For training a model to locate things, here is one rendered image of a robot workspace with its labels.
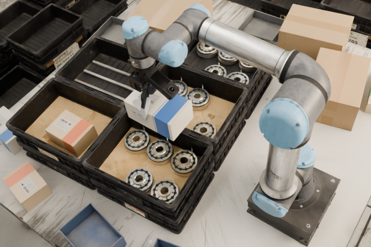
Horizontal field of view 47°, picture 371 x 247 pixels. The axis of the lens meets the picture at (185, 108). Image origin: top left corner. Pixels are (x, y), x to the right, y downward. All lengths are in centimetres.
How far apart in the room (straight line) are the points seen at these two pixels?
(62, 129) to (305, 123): 105
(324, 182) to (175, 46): 80
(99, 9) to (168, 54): 207
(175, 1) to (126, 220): 112
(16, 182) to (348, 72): 145
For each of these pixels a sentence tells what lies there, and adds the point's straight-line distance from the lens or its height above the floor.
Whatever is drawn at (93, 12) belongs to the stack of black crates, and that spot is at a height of 38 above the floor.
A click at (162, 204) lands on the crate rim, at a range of 145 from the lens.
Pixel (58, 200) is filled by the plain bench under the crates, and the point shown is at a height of 70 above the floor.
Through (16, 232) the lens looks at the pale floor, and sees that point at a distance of 269.
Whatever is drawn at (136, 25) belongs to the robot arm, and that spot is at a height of 147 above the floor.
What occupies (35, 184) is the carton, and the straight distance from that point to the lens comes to 181.
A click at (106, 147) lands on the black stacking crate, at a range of 168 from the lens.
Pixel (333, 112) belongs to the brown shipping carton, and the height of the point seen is 79.
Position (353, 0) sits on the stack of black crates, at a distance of 296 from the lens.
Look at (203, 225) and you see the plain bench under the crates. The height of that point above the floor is 70.
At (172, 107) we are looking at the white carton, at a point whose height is 114.
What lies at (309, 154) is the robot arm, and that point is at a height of 103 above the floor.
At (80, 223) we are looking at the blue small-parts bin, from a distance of 175.
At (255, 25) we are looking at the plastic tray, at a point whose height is 70.
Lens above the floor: 221
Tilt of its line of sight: 50 degrees down
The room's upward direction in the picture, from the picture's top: 8 degrees counter-clockwise
